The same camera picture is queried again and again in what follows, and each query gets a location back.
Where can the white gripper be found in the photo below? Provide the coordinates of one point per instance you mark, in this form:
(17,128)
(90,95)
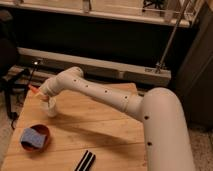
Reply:
(51,88)

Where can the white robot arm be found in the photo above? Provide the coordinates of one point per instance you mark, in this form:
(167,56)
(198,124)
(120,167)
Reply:
(166,135)

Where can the blue sponge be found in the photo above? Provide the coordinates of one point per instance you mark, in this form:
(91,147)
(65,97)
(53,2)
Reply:
(32,137)

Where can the black office chair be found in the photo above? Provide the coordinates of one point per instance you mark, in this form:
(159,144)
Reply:
(9,57)

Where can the red bowl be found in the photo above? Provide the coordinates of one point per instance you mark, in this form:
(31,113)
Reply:
(42,129)

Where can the white baseboard heater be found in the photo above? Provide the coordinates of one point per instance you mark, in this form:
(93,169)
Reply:
(117,70)

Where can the black white striped object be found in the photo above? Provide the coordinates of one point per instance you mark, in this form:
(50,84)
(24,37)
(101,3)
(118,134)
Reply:
(86,161)

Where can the metal pole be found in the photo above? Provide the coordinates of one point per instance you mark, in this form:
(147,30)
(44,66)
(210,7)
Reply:
(160,64)

